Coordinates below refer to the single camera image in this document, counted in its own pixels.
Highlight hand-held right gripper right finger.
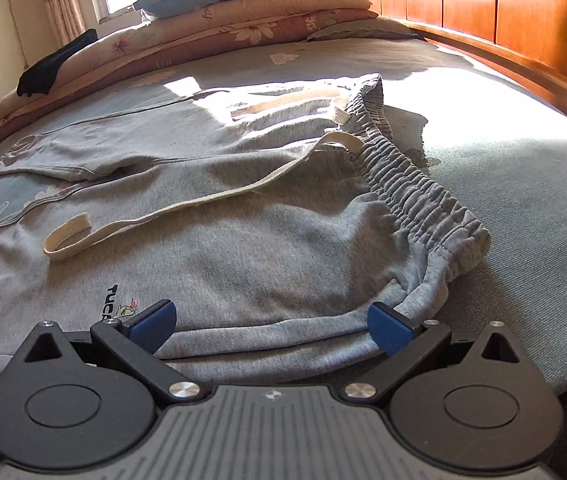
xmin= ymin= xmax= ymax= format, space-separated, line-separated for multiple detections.
xmin=338 ymin=302 xmax=519 ymax=403

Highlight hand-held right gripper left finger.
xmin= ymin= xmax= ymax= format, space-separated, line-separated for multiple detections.
xmin=24 ymin=299 xmax=212 ymax=403

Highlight grey sweatpants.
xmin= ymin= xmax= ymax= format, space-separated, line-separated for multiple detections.
xmin=0 ymin=72 xmax=493 ymax=391

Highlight teal floral bed sheet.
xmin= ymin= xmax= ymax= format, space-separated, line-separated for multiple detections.
xmin=0 ymin=35 xmax=567 ymax=411

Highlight black garment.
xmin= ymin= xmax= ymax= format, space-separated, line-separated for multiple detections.
xmin=16 ymin=28 xmax=99 ymax=98

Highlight wooden headboard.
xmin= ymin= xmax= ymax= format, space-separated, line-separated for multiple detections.
xmin=358 ymin=0 xmax=567 ymax=133

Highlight pink patterned curtain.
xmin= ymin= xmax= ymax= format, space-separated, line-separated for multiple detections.
xmin=34 ymin=0 xmax=89 ymax=48

